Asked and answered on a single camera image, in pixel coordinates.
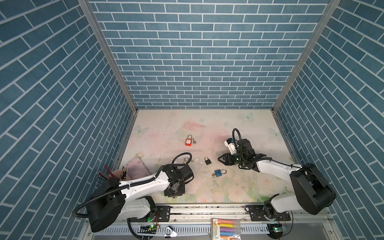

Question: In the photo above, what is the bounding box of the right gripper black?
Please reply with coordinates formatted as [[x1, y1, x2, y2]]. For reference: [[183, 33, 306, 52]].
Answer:
[[217, 152, 247, 166]]

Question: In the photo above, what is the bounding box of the blue padlock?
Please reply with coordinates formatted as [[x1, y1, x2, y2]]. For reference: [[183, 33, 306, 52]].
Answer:
[[212, 169, 227, 178]]

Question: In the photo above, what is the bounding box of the black padlock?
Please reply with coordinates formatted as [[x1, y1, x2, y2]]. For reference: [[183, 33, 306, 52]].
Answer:
[[204, 157, 212, 166]]

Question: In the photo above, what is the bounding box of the red padlock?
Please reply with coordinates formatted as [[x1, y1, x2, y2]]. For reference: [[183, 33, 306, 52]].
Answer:
[[185, 135, 193, 146]]

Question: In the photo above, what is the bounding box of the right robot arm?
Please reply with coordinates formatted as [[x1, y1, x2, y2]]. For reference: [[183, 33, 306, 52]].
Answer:
[[218, 138, 337, 219]]

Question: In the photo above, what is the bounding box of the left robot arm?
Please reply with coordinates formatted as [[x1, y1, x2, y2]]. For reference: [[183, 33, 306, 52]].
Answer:
[[72, 153, 194, 233]]

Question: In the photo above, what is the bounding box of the pink pencil case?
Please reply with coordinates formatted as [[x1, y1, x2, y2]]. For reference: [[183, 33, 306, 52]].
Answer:
[[112, 158, 151, 181]]

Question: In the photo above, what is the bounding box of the metal binder clip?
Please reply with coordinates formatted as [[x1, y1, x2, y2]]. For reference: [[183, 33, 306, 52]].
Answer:
[[165, 226, 178, 238]]

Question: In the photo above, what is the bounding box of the marker pack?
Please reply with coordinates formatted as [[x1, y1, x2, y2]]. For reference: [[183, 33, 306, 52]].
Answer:
[[211, 218, 242, 240]]

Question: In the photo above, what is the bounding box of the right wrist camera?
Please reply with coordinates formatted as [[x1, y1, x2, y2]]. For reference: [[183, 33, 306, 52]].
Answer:
[[224, 138, 238, 155]]

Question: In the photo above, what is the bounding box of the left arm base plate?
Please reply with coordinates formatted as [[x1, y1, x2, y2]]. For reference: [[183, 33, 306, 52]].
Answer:
[[143, 206, 171, 223]]

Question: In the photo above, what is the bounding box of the aluminium front rail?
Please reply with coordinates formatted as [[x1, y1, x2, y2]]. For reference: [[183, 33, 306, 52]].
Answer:
[[157, 203, 334, 224]]

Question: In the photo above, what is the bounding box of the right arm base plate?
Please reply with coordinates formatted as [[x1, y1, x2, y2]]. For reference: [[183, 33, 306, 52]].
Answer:
[[244, 205, 291, 222]]

